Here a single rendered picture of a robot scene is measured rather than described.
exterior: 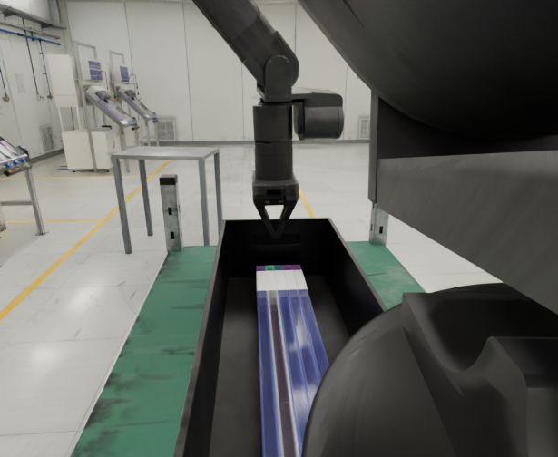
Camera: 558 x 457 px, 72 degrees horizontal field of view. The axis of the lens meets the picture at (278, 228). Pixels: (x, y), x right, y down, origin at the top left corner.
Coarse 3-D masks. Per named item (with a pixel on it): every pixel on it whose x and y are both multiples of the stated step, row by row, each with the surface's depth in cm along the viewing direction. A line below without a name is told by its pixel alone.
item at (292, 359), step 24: (264, 288) 53; (288, 288) 53; (264, 312) 48; (288, 312) 48; (312, 312) 48; (264, 336) 43; (288, 336) 43; (312, 336) 43; (264, 360) 39; (288, 360) 39; (312, 360) 39; (264, 384) 36; (288, 384) 36; (312, 384) 36; (264, 408) 33; (288, 408) 33; (264, 432) 31; (288, 432) 31; (264, 456) 29; (288, 456) 29
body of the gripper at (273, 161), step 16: (256, 144) 55; (272, 144) 54; (288, 144) 55; (256, 160) 56; (272, 160) 55; (288, 160) 56; (256, 176) 57; (272, 176) 56; (288, 176) 57; (256, 192) 54; (288, 192) 54
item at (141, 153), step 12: (120, 156) 284; (132, 156) 283; (144, 156) 282; (156, 156) 281; (168, 156) 280; (180, 156) 278; (192, 156) 277; (204, 156) 280; (216, 156) 317; (120, 168) 291; (144, 168) 330; (204, 168) 281; (216, 168) 321; (120, 180) 291; (144, 180) 332; (204, 180) 283; (216, 180) 324; (120, 192) 294; (144, 192) 336; (204, 192) 286; (216, 192) 328; (120, 204) 297; (144, 204) 339; (204, 204) 289; (120, 216) 300; (204, 216) 292; (204, 228) 296; (204, 240) 299
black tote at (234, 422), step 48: (240, 240) 61; (288, 240) 62; (336, 240) 55; (240, 288) 60; (336, 288) 56; (240, 336) 48; (336, 336) 48; (192, 384) 27; (240, 384) 41; (192, 432) 25; (240, 432) 35
